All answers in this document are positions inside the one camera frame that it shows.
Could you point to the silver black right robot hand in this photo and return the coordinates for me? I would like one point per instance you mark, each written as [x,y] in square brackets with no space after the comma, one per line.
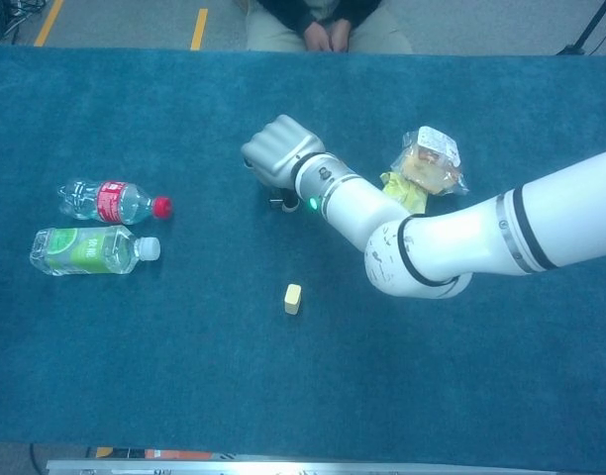
[280,153]

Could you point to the small teal white block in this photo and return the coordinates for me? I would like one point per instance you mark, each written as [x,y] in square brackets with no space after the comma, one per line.
[275,203]

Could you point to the yellow snack bag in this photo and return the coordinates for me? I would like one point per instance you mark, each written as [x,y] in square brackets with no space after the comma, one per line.
[407,193]

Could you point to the small yellow block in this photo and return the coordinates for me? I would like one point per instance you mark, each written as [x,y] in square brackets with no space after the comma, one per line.
[293,298]

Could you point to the sandwich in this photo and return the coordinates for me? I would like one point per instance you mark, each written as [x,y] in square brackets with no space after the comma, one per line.
[432,165]

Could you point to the clear bottle red label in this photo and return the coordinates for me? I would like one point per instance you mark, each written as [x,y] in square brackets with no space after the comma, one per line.
[115,203]

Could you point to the clear bottle green label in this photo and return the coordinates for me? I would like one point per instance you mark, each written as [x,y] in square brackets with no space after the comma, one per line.
[85,252]

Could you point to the person in beige trousers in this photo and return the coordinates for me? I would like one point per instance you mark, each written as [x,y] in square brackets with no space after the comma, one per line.
[283,29]

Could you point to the yellow floor tape strip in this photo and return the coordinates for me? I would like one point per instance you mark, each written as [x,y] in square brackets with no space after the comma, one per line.
[199,29]
[49,22]

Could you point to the teal table cloth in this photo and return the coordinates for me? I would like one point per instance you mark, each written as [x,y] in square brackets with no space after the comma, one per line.
[134,371]

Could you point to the orange black floor object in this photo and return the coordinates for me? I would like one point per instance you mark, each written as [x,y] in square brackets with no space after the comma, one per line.
[174,453]

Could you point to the black tripod stand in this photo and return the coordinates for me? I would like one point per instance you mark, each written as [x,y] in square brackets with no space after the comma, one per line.
[587,27]

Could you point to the aluminium rail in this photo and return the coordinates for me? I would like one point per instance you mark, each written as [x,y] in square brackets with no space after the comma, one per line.
[283,467]

